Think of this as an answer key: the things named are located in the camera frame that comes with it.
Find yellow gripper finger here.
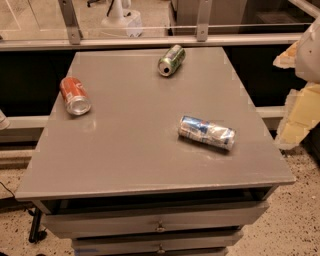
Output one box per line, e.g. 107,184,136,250
273,41,299,69

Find metal railing frame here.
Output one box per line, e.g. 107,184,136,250
0,0,320,52

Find blue silver redbull can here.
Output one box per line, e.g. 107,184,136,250
178,116,236,151

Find black cable on floor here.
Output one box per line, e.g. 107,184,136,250
0,181,17,200

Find grey top drawer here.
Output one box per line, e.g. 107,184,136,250
42,201,269,238

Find green soda can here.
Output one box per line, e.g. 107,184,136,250
158,45,186,77

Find red soda can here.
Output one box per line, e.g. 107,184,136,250
60,77,91,116

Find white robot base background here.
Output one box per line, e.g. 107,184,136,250
101,0,143,38

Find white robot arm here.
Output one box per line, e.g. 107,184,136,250
273,17,320,150

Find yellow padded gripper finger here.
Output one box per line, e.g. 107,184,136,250
275,83,320,150

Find grey drawer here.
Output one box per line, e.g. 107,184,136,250
72,230,243,256
42,201,269,238

